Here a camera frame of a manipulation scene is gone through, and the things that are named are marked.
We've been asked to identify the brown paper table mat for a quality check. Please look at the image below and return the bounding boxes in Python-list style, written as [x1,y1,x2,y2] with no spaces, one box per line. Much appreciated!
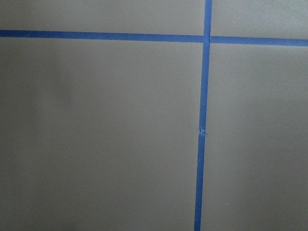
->
[0,0,308,231]

